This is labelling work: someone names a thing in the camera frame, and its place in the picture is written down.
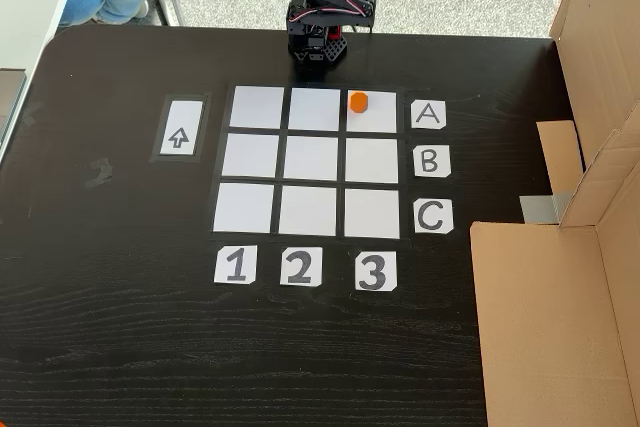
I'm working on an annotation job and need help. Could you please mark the grey duct tape piece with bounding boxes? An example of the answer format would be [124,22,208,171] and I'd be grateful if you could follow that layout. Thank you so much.
[519,191,574,226]

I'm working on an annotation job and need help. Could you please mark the paper sheet number 2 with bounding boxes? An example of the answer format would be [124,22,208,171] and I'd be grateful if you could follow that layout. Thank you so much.
[279,246,324,289]

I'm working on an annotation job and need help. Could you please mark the paper sheet with arrow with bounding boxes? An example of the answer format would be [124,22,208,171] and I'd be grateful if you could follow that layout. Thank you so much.
[149,92,214,164]

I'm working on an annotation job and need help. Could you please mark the paper sheet letter C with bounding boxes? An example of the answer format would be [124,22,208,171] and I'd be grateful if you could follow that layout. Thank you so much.
[413,198,455,235]

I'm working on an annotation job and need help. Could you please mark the white nine-square grid sheet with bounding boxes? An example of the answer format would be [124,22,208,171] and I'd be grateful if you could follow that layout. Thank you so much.
[207,82,414,248]

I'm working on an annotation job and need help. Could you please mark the paper sheet letter B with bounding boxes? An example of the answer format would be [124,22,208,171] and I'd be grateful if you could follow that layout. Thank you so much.
[413,145,453,179]

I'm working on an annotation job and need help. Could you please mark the paper sheet letter A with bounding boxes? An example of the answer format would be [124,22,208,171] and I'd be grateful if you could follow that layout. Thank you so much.
[410,100,447,131]

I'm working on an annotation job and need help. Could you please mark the round orange token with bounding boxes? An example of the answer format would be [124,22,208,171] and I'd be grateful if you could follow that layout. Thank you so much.
[348,91,371,115]

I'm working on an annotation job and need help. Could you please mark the paper sheet number 3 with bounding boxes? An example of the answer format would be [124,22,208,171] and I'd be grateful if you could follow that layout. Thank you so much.
[354,250,399,293]

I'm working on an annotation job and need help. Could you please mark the paper sheet number 1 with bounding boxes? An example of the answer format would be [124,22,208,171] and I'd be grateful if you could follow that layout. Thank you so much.
[213,245,258,286]

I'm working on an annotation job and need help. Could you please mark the white metal chair leg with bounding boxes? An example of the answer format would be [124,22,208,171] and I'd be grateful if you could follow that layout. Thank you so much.
[149,0,184,27]

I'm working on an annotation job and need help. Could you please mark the brown cardboard box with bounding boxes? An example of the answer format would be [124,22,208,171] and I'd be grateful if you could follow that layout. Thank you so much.
[469,0,640,427]

